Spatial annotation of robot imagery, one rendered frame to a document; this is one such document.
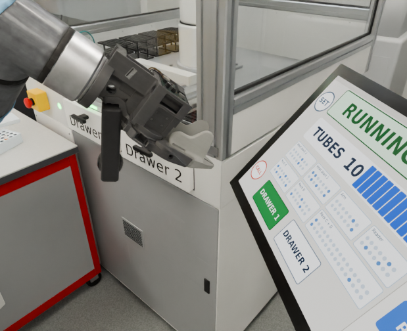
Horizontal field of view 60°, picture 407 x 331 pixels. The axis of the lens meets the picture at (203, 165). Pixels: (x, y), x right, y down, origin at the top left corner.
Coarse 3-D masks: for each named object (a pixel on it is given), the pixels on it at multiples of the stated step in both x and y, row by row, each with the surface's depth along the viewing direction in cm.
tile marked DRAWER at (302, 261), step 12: (288, 228) 54; (276, 240) 55; (288, 240) 53; (300, 240) 51; (288, 252) 52; (300, 252) 50; (312, 252) 49; (288, 264) 51; (300, 264) 49; (312, 264) 48; (300, 276) 48
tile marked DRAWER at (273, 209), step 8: (264, 184) 64; (272, 184) 62; (256, 192) 65; (264, 192) 63; (272, 192) 61; (256, 200) 63; (264, 200) 62; (272, 200) 60; (280, 200) 59; (264, 208) 61; (272, 208) 59; (280, 208) 58; (264, 216) 60; (272, 216) 58; (280, 216) 57; (272, 224) 57
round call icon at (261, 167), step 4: (260, 160) 68; (264, 160) 67; (256, 164) 69; (260, 164) 68; (264, 164) 67; (252, 168) 69; (256, 168) 68; (260, 168) 67; (264, 168) 66; (268, 168) 65; (248, 172) 70; (252, 172) 68; (256, 172) 68; (260, 172) 67; (264, 172) 66; (252, 176) 68; (256, 176) 67; (260, 176) 66; (252, 180) 67; (256, 180) 66
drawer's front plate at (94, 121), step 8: (64, 104) 123; (72, 104) 119; (72, 112) 121; (80, 112) 117; (88, 112) 114; (96, 112) 112; (72, 120) 124; (88, 120) 116; (96, 120) 112; (72, 128) 126; (80, 128) 122; (96, 128) 114; (88, 136) 120; (96, 136) 116
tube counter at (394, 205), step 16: (352, 160) 51; (368, 160) 49; (352, 176) 50; (368, 176) 48; (384, 176) 46; (368, 192) 46; (384, 192) 45; (400, 192) 43; (384, 208) 44; (400, 208) 42; (400, 224) 41
